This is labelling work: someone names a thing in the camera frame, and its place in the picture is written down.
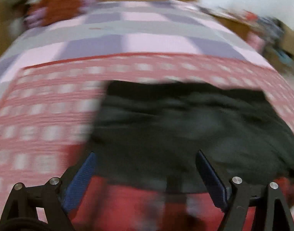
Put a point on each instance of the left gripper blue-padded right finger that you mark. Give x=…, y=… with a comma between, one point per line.
x=234, y=197

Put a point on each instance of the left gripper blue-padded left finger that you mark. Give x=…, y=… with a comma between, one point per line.
x=46, y=207

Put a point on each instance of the red and black puffer jacket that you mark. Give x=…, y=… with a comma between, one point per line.
x=146, y=137

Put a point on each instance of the red white checkered mat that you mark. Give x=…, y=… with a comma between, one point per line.
x=46, y=109

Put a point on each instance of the pink plush bag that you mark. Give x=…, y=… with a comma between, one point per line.
x=256, y=41

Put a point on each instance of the cardboard box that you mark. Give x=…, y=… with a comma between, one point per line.
x=287, y=41

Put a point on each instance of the wooden nightstand dresser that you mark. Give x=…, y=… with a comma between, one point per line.
x=234, y=24

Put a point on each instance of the pastel checkered bed quilt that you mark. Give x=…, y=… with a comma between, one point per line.
x=122, y=27

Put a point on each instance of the orange-brown jacket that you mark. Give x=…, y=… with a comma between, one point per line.
x=47, y=12

